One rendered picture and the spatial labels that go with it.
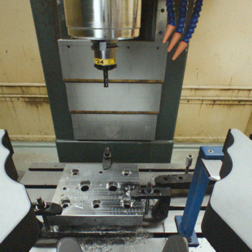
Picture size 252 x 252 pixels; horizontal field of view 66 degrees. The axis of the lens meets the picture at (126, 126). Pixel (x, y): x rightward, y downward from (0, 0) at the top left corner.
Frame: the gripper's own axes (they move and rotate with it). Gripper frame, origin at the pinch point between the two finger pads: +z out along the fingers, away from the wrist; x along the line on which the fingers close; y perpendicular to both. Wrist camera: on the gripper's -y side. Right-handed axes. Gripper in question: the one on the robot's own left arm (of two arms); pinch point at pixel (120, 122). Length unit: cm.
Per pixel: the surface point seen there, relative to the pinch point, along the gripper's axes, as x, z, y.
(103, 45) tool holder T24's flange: -3.2, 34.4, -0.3
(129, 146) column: 7, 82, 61
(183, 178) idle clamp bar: 25, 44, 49
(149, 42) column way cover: 14, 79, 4
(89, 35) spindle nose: -5.4, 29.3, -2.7
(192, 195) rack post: 20.5, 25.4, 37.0
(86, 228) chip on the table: -11, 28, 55
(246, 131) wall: 100, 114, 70
